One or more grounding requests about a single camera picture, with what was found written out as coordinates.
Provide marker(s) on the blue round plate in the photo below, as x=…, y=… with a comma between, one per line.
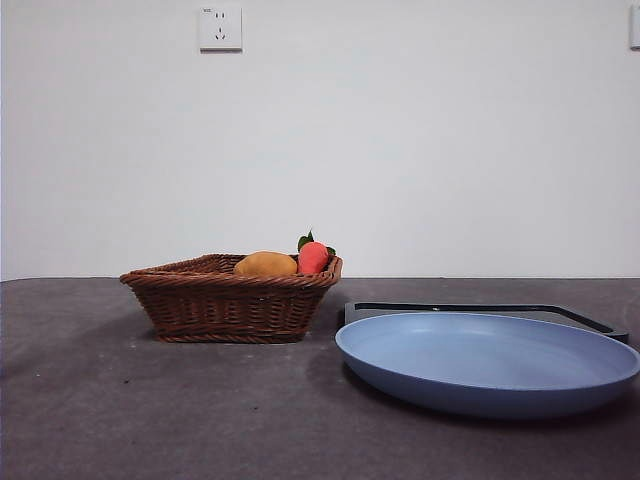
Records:
x=480, y=360

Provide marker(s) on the orange carrot with green leaves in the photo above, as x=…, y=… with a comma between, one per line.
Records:
x=312, y=257

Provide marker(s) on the brown wicker basket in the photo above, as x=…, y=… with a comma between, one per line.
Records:
x=225, y=310

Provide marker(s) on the black flat tray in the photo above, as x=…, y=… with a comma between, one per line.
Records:
x=500, y=308

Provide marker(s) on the white wall power socket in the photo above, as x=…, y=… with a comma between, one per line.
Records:
x=221, y=30

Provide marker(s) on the white wall switch plate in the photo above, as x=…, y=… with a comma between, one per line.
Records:
x=635, y=29

